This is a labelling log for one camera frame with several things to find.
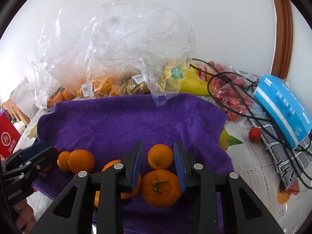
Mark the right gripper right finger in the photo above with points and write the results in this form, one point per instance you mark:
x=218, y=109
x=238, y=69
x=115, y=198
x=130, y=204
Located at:
x=222, y=196

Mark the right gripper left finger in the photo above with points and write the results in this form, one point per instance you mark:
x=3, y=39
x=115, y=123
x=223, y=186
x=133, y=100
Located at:
x=72, y=211

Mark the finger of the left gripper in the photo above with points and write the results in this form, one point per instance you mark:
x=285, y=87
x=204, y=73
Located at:
x=33, y=165
x=23, y=155

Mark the small orange kumquat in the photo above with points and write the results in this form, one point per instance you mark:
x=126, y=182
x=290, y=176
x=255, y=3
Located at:
x=62, y=161
x=160, y=156

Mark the large orange mandarin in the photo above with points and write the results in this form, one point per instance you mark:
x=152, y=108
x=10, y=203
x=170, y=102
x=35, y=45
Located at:
x=81, y=160

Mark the large orange with stem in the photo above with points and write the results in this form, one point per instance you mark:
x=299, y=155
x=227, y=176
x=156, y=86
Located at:
x=133, y=190

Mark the small red fruit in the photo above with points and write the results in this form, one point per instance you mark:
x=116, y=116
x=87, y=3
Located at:
x=255, y=135
x=50, y=160

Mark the bag of red fruits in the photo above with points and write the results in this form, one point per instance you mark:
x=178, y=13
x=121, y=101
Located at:
x=230, y=88

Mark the left hand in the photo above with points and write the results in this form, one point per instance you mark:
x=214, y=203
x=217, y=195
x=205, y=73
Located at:
x=26, y=219

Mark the red paper bag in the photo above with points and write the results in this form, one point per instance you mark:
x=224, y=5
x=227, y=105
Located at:
x=9, y=137

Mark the wooden chair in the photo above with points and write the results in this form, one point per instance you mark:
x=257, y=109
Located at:
x=14, y=112

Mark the white plastic bag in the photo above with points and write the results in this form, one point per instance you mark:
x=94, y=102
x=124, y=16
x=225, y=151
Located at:
x=30, y=97

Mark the patterned grey pouch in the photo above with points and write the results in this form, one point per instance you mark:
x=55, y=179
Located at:
x=291, y=165

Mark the purple towel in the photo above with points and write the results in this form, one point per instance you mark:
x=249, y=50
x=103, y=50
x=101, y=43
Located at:
x=109, y=128

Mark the clear plastic bag of oranges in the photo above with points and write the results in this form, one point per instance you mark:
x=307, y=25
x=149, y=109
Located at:
x=64, y=51

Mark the blue tissue pack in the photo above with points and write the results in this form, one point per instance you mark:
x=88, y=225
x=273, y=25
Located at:
x=285, y=108

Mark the yellow snack bag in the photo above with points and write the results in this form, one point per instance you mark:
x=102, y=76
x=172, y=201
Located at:
x=183, y=78

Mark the brown wooden frame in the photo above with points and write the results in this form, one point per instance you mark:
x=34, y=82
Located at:
x=284, y=39

